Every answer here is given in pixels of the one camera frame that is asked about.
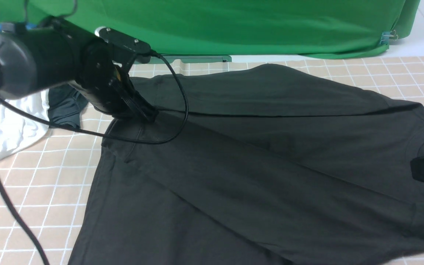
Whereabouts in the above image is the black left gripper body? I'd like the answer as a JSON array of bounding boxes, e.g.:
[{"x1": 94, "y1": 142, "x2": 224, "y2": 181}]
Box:
[{"x1": 70, "y1": 40, "x2": 144, "y2": 119}]

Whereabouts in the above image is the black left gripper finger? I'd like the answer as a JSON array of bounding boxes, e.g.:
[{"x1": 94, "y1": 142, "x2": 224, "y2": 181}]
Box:
[{"x1": 131, "y1": 99, "x2": 159, "y2": 123}]

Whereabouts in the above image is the dark gray long-sleeve top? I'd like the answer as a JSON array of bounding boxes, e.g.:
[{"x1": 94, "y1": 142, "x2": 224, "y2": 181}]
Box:
[{"x1": 68, "y1": 64, "x2": 424, "y2": 265}]

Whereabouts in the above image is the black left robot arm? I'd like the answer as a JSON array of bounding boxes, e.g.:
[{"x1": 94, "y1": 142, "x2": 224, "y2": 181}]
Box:
[{"x1": 0, "y1": 16, "x2": 158, "y2": 122}]

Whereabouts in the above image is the dark teal crumpled garment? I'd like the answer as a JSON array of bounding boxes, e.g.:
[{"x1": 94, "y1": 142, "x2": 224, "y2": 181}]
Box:
[{"x1": 48, "y1": 84, "x2": 89, "y2": 129}]

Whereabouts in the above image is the green metal stand base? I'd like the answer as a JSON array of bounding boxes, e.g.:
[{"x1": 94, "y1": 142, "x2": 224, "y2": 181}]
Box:
[{"x1": 149, "y1": 55, "x2": 232, "y2": 65}]

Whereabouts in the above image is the white crumpled garment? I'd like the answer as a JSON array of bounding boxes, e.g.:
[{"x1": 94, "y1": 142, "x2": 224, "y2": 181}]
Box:
[{"x1": 0, "y1": 90, "x2": 49, "y2": 160}]

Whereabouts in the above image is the checkered beige tablecloth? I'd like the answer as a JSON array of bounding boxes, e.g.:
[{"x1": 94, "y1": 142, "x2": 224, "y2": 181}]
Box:
[{"x1": 0, "y1": 56, "x2": 424, "y2": 265}]

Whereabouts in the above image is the blue binder clip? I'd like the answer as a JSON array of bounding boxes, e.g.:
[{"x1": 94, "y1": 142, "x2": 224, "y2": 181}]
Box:
[{"x1": 379, "y1": 30, "x2": 399, "y2": 45}]

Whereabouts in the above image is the green backdrop cloth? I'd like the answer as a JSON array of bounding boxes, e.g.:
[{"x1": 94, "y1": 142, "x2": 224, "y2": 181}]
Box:
[{"x1": 0, "y1": 0, "x2": 420, "y2": 59}]

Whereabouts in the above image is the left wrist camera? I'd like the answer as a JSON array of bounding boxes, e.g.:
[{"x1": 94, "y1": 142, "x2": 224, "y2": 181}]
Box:
[{"x1": 95, "y1": 26, "x2": 152, "y2": 65}]

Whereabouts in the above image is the black left camera cable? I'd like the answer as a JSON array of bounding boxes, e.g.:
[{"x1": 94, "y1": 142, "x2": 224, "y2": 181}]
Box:
[{"x1": 0, "y1": 52, "x2": 190, "y2": 265}]

